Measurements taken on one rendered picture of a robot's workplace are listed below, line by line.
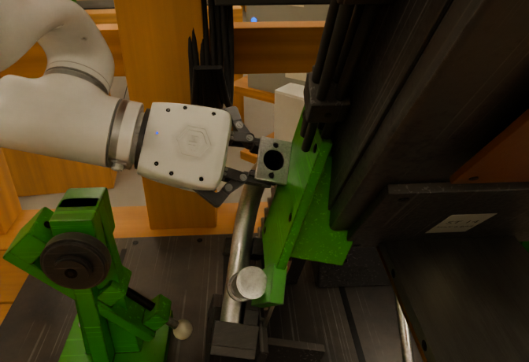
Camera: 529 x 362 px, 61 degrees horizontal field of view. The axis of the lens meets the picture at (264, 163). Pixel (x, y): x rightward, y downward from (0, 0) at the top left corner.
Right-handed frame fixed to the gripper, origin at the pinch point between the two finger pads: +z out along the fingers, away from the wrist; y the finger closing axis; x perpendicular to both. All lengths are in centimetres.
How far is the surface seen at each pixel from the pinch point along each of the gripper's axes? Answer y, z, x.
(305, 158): -1.3, 2.6, -9.3
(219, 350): -23.5, -0.7, 8.2
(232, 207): 2.2, 3.0, 46.1
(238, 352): -23.4, 1.8, 8.2
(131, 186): 36, -36, 223
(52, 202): 18, -76, 221
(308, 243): -9.5, 5.8, -3.9
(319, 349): -21.6, 12.7, 7.5
